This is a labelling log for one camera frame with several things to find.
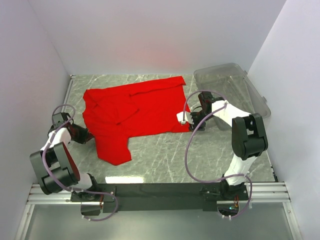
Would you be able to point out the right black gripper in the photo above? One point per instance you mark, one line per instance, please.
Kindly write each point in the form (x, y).
(193, 126)

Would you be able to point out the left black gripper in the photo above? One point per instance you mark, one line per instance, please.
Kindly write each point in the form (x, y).
(86, 136)

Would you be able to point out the red t shirt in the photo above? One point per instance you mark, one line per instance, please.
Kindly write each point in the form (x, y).
(114, 115)

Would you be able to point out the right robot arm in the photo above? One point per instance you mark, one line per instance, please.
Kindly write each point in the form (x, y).
(248, 138)

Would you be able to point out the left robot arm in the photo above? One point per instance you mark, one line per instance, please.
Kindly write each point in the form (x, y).
(54, 166)

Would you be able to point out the clear plastic bin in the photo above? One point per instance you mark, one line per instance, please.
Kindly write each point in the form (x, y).
(230, 80)

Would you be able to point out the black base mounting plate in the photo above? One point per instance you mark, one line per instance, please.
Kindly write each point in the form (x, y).
(169, 196)

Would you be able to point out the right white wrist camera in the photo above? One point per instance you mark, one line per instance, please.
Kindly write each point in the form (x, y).
(185, 117)

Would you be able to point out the aluminium rail frame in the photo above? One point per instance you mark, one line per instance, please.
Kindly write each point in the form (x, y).
(259, 193)

